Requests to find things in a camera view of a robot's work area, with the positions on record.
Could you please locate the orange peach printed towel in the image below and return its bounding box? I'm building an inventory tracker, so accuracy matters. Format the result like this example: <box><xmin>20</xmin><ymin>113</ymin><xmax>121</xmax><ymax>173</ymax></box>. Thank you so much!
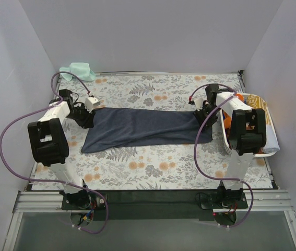
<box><xmin>223</xmin><ymin>94</ymin><xmax>244</xmax><ymax>129</ymax></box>

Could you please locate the dark grey towel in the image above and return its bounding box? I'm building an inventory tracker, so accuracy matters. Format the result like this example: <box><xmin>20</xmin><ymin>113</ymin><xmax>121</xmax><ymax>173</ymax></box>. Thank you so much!
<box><xmin>81</xmin><ymin>108</ymin><xmax>199</xmax><ymax>154</ymax></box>

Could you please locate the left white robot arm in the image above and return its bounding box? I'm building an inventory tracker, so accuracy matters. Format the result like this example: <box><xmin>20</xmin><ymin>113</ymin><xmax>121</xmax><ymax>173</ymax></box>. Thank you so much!
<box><xmin>28</xmin><ymin>89</ymin><xmax>100</xmax><ymax>209</ymax></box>

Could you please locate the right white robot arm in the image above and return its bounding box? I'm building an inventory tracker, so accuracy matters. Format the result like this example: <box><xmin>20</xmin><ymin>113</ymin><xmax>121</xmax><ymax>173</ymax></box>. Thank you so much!
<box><xmin>188</xmin><ymin>83</ymin><xmax>267</xmax><ymax>208</ymax></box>

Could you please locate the white plastic basket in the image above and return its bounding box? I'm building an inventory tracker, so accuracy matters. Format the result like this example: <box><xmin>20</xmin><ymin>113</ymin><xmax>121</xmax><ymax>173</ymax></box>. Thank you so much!
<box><xmin>219</xmin><ymin>93</ymin><xmax>277</xmax><ymax>157</ymax></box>

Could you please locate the mint green towel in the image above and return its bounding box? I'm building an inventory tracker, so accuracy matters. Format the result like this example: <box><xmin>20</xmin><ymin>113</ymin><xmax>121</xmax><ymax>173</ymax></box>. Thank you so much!
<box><xmin>60</xmin><ymin>62</ymin><xmax>96</xmax><ymax>82</ymax></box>

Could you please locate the yellow patterned rolled towel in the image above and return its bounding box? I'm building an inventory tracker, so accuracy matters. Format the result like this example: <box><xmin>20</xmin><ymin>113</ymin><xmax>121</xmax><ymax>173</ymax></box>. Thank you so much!
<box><xmin>246</xmin><ymin>94</ymin><xmax>272</xmax><ymax>126</ymax></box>

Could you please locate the floral table mat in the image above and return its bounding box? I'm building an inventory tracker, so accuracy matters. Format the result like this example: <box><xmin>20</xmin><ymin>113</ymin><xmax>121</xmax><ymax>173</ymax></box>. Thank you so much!
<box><xmin>31</xmin><ymin>74</ymin><xmax>273</xmax><ymax>191</ymax></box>

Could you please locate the light blue rolled towel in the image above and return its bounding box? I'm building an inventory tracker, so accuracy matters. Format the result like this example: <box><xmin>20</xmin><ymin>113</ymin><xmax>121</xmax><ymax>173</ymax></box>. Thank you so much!
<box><xmin>263</xmin><ymin>124</ymin><xmax>280</xmax><ymax>154</ymax></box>

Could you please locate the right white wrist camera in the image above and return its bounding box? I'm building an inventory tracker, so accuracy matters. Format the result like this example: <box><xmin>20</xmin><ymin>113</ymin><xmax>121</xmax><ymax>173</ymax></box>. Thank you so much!
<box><xmin>188</xmin><ymin>97</ymin><xmax>204</xmax><ymax>110</ymax></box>

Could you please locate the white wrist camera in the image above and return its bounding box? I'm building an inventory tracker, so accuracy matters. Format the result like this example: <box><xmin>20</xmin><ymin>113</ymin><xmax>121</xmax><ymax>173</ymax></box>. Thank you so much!
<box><xmin>84</xmin><ymin>96</ymin><xmax>100</xmax><ymax>112</ymax></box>
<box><xmin>188</xmin><ymin>97</ymin><xmax>204</xmax><ymax>110</ymax></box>

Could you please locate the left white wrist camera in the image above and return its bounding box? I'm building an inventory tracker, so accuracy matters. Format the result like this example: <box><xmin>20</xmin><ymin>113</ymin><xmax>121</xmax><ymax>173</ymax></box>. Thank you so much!
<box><xmin>84</xmin><ymin>96</ymin><xmax>100</xmax><ymax>112</ymax></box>

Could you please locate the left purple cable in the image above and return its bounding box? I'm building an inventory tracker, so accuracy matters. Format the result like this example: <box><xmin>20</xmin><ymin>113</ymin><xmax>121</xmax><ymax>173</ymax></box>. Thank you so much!
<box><xmin>0</xmin><ymin>72</ymin><xmax>110</xmax><ymax>234</ymax></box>

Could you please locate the aluminium frame rail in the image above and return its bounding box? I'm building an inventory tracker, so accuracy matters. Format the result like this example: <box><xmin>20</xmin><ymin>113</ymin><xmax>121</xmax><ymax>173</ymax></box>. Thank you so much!
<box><xmin>14</xmin><ymin>190</ymin><xmax>294</xmax><ymax>212</ymax></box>

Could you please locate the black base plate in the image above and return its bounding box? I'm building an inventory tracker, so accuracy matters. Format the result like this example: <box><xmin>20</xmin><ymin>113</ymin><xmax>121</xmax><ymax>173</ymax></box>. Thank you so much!
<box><xmin>60</xmin><ymin>189</ymin><xmax>248</xmax><ymax>221</ymax></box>

